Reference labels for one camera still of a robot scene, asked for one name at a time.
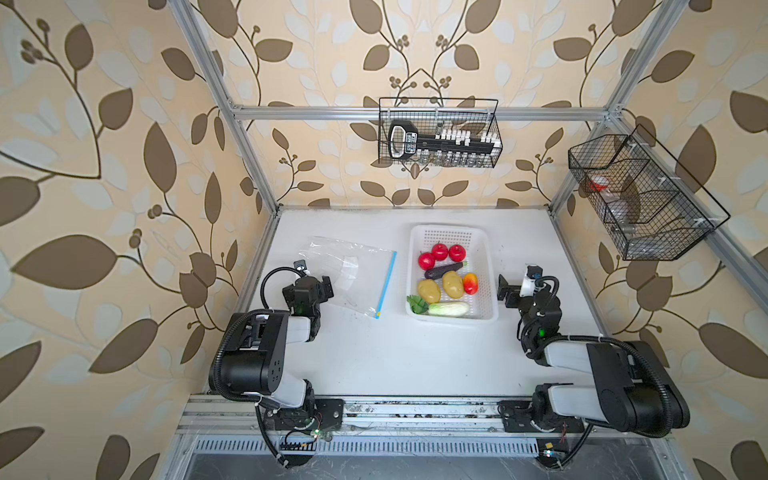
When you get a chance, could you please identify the black wire basket back wall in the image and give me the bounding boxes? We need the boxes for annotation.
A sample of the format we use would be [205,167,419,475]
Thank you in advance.
[377,96,503,170]

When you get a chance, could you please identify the black wire basket wall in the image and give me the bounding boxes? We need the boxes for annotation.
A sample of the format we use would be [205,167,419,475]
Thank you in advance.
[568,124,731,261]
[377,96,503,170]

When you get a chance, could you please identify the clear zip top bag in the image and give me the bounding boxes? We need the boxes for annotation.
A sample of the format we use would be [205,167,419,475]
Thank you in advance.
[298,236,397,318]

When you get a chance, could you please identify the yellow potato right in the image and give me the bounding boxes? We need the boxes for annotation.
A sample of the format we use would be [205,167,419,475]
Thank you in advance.
[441,272,464,299]

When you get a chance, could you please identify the red apple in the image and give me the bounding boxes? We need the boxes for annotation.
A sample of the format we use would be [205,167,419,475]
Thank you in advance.
[431,243,449,262]
[418,252,436,271]
[448,244,467,263]

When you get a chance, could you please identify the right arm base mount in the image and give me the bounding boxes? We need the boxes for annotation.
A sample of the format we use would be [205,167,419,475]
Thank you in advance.
[497,393,593,470]

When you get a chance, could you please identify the black wire basket right wall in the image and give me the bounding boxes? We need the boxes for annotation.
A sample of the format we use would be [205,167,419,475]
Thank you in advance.
[568,124,731,261]

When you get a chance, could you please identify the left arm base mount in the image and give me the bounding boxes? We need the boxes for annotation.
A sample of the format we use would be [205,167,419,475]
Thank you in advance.
[256,397,345,469]

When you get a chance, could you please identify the black white tool in basket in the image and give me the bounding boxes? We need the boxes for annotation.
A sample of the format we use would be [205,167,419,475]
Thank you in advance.
[383,120,503,160]

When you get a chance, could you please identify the red yellow mango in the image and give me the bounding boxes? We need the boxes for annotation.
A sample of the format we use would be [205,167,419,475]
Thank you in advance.
[462,273,479,295]

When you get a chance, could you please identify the dark purple eggplant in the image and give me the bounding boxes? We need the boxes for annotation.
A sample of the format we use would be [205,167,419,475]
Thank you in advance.
[424,261,467,280]

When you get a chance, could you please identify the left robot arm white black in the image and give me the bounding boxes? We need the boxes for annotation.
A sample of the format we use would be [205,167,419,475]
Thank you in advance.
[209,262,334,417]

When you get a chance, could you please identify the white radish green leaves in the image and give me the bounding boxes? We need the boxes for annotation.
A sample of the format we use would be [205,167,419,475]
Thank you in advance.
[407,295,470,318]

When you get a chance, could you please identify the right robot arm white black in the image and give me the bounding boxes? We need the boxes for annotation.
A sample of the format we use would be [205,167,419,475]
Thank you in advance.
[497,267,691,438]

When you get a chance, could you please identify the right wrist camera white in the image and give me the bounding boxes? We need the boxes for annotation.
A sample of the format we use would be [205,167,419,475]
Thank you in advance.
[520,264,543,298]

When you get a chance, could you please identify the red capped bottle in basket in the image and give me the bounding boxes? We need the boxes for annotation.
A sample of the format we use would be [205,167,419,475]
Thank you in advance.
[584,175,611,195]

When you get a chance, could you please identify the yellow potato left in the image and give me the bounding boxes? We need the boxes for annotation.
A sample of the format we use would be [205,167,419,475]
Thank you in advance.
[417,279,442,304]

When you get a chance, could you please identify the white plastic perforated basket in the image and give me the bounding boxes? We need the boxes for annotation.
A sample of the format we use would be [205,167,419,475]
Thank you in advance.
[405,224,498,326]

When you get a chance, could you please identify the aluminium frame rail front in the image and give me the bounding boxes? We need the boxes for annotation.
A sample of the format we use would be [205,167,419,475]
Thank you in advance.
[173,394,673,439]

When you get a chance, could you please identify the yellow potato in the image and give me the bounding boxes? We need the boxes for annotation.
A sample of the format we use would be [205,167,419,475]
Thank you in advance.
[441,272,464,299]
[417,279,442,304]

